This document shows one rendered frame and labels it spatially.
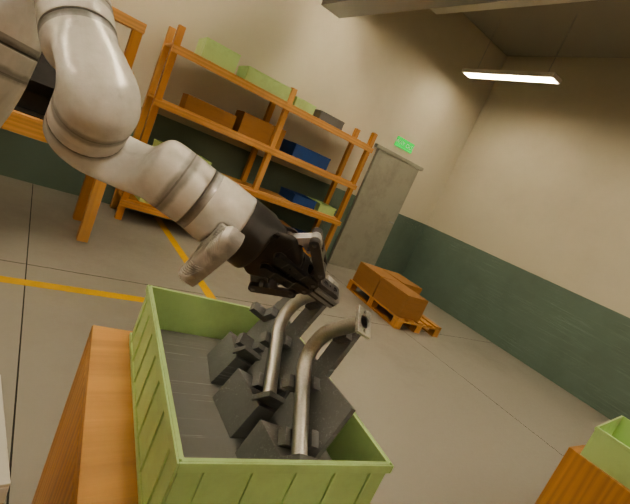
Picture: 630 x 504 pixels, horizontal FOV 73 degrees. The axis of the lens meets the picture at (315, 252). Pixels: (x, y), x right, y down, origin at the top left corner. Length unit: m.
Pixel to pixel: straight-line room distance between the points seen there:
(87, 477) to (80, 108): 0.64
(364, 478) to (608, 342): 6.11
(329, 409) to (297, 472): 0.13
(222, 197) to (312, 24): 6.07
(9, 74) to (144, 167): 0.24
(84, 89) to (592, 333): 6.75
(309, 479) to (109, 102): 0.65
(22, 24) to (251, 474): 0.67
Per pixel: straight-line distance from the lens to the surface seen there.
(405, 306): 5.39
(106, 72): 0.44
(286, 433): 0.83
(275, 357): 0.96
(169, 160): 0.43
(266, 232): 0.45
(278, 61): 6.22
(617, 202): 7.18
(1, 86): 0.64
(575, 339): 6.97
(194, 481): 0.73
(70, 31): 0.48
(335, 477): 0.84
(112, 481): 0.90
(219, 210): 0.44
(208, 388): 1.07
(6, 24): 0.63
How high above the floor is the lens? 1.41
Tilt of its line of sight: 10 degrees down
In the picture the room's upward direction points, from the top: 23 degrees clockwise
